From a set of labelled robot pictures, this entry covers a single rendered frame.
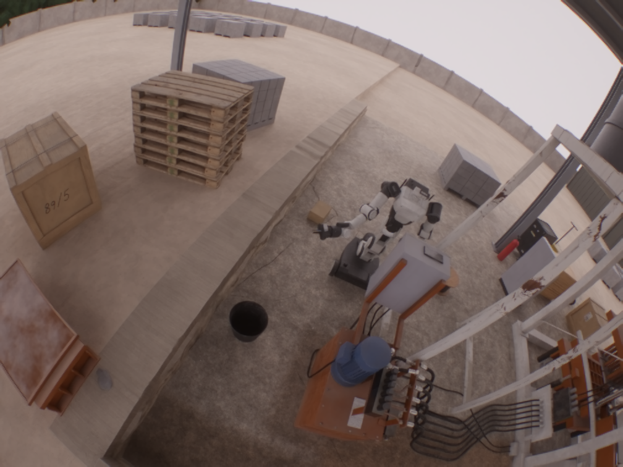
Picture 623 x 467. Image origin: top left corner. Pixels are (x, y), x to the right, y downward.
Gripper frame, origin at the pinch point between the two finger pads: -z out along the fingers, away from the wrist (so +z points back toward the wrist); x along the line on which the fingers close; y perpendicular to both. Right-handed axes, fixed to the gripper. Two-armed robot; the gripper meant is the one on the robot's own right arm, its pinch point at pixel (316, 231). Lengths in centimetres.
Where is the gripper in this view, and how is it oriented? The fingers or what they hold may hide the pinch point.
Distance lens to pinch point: 187.3
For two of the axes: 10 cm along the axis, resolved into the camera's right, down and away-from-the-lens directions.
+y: -4.4, 4.1, 8.0
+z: 8.7, -0.1, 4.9
